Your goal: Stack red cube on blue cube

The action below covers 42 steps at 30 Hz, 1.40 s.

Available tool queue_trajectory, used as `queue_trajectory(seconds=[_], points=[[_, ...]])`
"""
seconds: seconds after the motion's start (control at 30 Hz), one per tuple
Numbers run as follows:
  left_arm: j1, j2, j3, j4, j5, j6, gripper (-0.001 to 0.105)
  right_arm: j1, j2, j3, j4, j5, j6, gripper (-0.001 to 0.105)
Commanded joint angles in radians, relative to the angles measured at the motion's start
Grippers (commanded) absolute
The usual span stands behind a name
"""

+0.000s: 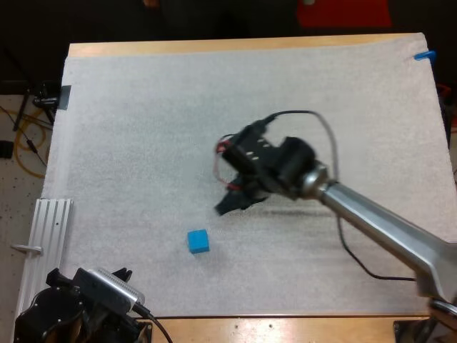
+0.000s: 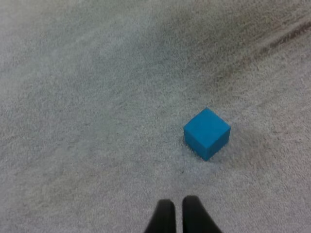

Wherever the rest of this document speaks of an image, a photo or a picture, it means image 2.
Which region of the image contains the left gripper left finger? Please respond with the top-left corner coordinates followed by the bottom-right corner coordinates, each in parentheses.
top-left (143, 199), bottom-right (176, 233)

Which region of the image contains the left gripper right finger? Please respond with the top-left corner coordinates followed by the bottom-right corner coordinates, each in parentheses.
top-left (182, 195), bottom-right (223, 233)

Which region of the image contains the blue cube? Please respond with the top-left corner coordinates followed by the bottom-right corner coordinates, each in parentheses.
top-left (183, 107), bottom-right (231, 162)

